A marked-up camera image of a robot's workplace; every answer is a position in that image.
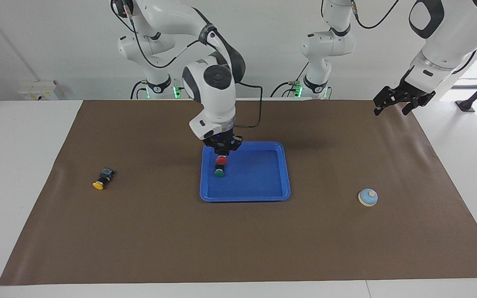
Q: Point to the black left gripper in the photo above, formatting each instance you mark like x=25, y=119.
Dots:
x=408, y=94

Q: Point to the blue plastic tray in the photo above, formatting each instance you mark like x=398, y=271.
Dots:
x=255, y=178

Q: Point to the red push button switch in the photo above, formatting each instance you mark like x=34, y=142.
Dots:
x=221, y=159

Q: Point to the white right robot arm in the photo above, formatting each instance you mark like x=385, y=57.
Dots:
x=213, y=95

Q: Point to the white wall electrical box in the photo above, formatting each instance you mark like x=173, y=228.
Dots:
x=37, y=91

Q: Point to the light blue call bell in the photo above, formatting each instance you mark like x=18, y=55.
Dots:
x=368, y=198

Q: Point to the yellow push button switch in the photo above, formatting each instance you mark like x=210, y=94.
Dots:
x=99, y=184

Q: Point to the green push button switch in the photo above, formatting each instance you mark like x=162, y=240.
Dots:
x=219, y=174

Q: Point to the brown table mat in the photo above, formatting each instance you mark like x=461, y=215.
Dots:
x=180, y=244

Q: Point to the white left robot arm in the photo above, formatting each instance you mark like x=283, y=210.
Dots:
x=443, y=45

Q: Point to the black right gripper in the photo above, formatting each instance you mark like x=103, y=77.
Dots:
x=222, y=142

